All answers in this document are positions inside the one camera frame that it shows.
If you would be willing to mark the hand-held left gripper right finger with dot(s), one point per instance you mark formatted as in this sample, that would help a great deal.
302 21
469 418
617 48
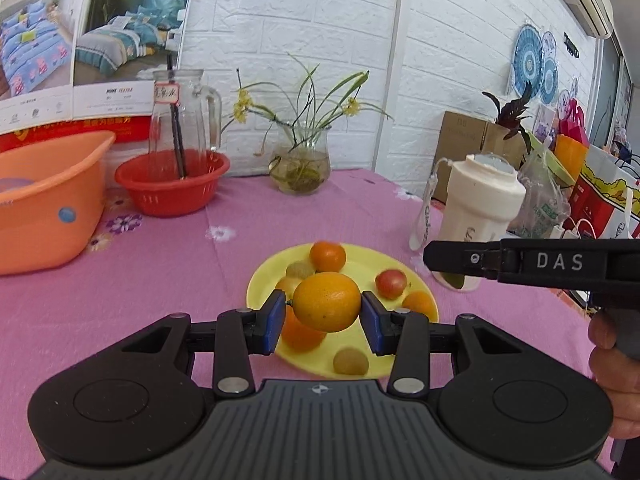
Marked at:
371 322

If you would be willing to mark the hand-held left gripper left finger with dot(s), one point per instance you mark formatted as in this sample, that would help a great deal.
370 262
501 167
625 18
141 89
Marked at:
277 321

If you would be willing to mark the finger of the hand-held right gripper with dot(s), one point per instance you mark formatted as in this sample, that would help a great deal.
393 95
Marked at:
460 259

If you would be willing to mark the yellow red plum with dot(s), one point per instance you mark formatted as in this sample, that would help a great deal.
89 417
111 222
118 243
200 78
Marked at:
285 286

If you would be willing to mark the yellow-green kiwi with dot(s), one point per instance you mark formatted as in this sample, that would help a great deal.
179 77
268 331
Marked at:
351 361

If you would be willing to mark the large yellow-orange orange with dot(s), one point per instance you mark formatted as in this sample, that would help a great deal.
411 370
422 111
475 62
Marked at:
325 302

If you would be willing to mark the brown kiwi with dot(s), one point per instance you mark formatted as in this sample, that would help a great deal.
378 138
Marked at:
300 270

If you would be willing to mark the yellow plate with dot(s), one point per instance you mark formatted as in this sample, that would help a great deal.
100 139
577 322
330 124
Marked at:
362 262

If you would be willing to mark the person's right hand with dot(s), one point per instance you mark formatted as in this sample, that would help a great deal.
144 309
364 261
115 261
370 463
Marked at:
622 390

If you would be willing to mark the white power strip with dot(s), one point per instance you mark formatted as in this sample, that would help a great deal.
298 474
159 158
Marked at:
570 229

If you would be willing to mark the white tumbler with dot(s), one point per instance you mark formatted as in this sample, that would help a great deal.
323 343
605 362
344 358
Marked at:
480 210

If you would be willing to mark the clear plastic bag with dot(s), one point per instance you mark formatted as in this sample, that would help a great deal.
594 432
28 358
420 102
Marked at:
542 200

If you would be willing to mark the green paper bag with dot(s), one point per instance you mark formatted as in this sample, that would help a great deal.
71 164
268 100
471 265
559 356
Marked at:
550 160

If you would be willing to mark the orange gift bag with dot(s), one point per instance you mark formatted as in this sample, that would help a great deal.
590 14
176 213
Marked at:
570 157

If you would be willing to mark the cardboard box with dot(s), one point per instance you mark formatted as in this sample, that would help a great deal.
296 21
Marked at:
462 140

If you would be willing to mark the pink floral tablecloth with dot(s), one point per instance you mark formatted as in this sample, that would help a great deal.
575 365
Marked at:
150 270

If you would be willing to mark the pink gift bag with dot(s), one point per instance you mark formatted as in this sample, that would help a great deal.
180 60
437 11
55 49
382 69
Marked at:
575 122

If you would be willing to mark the glass vase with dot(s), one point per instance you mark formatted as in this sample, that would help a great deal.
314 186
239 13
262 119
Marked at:
300 175

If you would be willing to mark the purple leaf plant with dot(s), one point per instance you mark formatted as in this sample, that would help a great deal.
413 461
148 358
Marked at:
515 110

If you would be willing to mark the red plastic basket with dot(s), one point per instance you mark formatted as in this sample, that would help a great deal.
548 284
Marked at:
165 195

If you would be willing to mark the medium blue paper fan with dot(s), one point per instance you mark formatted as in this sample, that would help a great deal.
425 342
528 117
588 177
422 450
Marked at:
549 81

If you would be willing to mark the large blue paper fan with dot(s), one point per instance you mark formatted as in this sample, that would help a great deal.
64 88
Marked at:
528 60

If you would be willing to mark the black straw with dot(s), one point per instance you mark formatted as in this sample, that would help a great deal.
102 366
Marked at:
177 135

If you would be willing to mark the small blue paper fan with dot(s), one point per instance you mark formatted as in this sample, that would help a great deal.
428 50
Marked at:
549 46

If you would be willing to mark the green plant yellow flowers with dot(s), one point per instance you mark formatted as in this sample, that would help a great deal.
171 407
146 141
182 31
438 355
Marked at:
241 106

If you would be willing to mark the glass pitcher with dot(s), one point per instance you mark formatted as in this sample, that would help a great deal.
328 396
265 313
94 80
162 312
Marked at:
162 125

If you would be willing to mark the orange plastic basin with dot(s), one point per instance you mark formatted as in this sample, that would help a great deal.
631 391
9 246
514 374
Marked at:
45 210

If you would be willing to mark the black wall sign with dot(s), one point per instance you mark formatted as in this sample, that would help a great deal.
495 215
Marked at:
571 45

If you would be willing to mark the red wall banner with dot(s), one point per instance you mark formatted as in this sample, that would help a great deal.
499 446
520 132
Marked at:
75 132

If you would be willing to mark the wall poster teal bedding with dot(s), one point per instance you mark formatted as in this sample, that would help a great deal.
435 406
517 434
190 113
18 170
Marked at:
130 25

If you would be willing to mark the wall poster blue bedding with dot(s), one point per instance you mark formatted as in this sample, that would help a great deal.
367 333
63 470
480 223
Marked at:
35 50

